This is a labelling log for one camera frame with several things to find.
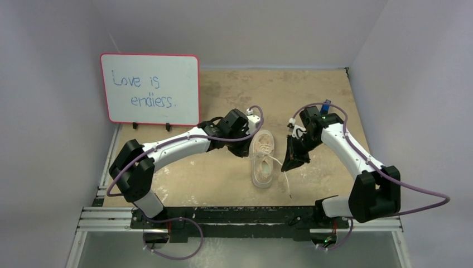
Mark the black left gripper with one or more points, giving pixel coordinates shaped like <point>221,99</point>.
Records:
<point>244,150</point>

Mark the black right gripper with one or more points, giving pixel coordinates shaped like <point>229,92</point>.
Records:
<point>299,147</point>

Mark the white shoelace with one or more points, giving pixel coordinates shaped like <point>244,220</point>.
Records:
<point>277,162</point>

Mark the beige canvas sneaker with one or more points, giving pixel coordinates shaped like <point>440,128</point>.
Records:
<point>263,137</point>

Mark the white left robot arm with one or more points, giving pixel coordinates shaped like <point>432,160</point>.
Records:
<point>133,169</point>

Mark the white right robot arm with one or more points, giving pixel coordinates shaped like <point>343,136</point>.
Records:
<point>376,190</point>

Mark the blue connector plug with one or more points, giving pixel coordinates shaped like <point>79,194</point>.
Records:
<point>325,107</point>

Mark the red framed whiteboard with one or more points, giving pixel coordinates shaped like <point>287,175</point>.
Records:
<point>152,88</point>

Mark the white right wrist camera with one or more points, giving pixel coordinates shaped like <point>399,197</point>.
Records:
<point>295,130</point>

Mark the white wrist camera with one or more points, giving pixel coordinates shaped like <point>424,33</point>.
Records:
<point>295,130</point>
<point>253,122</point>

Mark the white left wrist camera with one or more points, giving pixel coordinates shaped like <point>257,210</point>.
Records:
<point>253,122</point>

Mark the silver aluminium frame rails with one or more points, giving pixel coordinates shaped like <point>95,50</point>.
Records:
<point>104,237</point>

